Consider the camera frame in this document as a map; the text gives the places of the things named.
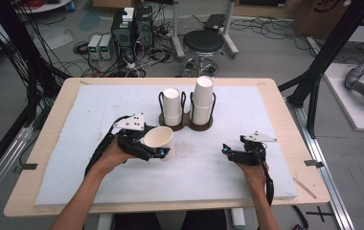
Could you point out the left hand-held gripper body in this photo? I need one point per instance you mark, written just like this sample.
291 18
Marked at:
130 140

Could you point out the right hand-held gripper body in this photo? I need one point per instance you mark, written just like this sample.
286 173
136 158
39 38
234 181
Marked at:
250 156

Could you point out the single white paper cup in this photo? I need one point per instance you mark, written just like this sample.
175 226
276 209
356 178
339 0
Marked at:
157 137

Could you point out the dark two-slot cup holder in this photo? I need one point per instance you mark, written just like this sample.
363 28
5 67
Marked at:
186 124

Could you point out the tall stack of paper cups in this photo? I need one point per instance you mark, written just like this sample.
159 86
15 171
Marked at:
202 99

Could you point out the person's right hand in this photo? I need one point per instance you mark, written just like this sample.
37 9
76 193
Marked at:
256 175

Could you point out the person's left hand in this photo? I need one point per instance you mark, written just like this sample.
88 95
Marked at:
113 158

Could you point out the short stack of paper cups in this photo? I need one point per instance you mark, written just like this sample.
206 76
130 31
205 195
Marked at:
171 105

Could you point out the white foam mat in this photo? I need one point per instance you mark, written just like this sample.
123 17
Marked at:
186 179

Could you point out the white table leg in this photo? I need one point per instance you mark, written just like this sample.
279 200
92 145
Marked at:
238 218
105 222

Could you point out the black tape piece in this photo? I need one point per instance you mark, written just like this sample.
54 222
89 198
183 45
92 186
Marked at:
27 166
314 163

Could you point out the person's dark trousers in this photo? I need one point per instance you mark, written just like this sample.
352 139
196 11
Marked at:
202 221

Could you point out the grey power supply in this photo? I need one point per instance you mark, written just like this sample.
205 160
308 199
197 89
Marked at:
106 46
94 46

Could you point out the white stand leg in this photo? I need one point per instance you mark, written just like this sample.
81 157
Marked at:
230 35
177 38

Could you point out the black computer tower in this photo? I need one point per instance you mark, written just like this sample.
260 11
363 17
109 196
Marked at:
122 36
144 27

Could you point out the black round stool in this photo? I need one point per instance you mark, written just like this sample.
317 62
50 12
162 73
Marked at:
203 41

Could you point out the white platform board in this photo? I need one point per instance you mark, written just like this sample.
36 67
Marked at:
349 108

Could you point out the small white box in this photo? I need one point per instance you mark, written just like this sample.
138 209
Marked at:
128 14

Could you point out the black flat device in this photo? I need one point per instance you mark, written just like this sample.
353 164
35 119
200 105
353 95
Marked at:
214 21

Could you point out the cardboard box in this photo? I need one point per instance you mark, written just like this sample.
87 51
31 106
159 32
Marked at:
323 16

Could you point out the aluminium rail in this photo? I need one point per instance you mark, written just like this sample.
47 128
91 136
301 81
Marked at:
1 172
323 179

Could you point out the black metal frame post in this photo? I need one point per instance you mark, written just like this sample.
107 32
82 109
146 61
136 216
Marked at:
327 54

